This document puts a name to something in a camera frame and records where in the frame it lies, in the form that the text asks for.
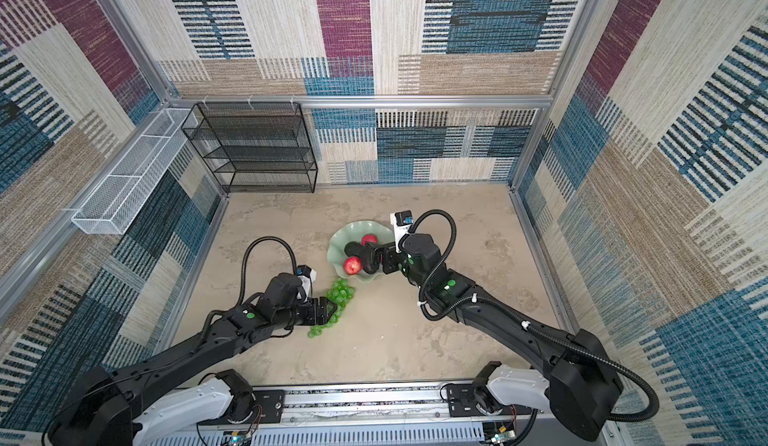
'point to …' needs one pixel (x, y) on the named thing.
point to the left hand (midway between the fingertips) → (328, 303)
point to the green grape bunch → (338, 293)
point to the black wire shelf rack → (255, 147)
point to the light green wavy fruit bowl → (354, 232)
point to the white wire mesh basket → (113, 205)
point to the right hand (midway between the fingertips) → (383, 243)
